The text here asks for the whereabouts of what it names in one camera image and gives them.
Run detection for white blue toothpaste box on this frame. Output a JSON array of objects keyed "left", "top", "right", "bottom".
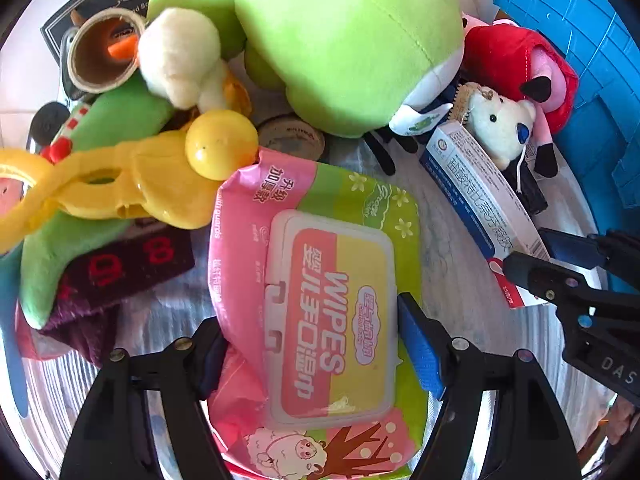
[{"left": 420, "top": 120, "right": 549, "bottom": 309}]

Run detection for pink green wet wipes pack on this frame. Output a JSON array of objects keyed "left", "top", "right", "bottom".
[{"left": 207, "top": 149, "right": 427, "bottom": 479}]

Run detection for white duck plush yellow scarf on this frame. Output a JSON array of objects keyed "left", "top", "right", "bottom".
[{"left": 138, "top": 8, "right": 252, "bottom": 116}]

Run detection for small white bear plush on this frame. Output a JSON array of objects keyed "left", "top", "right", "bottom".
[{"left": 449, "top": 81, "right": 550, "bottom": 216}]

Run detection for dark maroon cloth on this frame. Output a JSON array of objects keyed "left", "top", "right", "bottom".
[{"left": 39, "top": 223, "right": 195, "bottom": 366}]

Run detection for pink pig plush red dress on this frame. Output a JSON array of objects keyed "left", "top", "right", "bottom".
[{"left": 462, "top": 14, "right": 579, "bottom": 178}]

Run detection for blue plastic crate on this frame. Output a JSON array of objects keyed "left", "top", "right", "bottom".
[{"left": 494, "top": 0, "right": 639, "bottom": 235}]

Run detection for yellow plastic snowball tongs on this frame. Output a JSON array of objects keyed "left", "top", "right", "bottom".
[{"left": 1, "top": 110, "right": 259, "bottom": 252}]

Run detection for large green frog plush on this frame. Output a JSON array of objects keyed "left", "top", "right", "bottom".
[{"left": 148, "top": 0, "right": 464, "bottom": 138}]

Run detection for black folded umbrella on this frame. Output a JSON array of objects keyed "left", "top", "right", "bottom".
[{"left": 28, "top": 102, "right": 70, "bottom": 153}]

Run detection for green crocodile plush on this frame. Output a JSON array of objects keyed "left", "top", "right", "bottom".
[{"left": 18, "top": 71, "right": 177, "bottom": 331}]

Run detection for white lint roller refill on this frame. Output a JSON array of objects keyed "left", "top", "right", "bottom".
[{"left": 70, "top": 8, "right": 145, "bottom": 94}]

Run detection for black gift box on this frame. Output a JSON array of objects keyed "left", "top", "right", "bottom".
[{"left": 39, "top": 0, "right": 158, "bottom": 64}]

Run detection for black strap pouch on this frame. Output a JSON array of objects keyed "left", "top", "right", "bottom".
[{"left": 361, "top": 123, "right": 421, "bottom": 177}]

